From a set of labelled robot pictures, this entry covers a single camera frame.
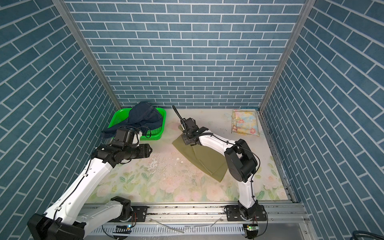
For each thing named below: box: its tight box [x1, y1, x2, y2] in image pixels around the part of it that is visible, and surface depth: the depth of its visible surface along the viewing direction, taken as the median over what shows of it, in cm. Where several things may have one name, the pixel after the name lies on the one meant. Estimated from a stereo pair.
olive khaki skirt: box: [172, 136, 228, 183], surface depth 93 cm
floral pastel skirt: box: [231, 109, 260, 137], surface depth 113 cm
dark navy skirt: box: [100, 101, 163, 139], surface depth 107 cm
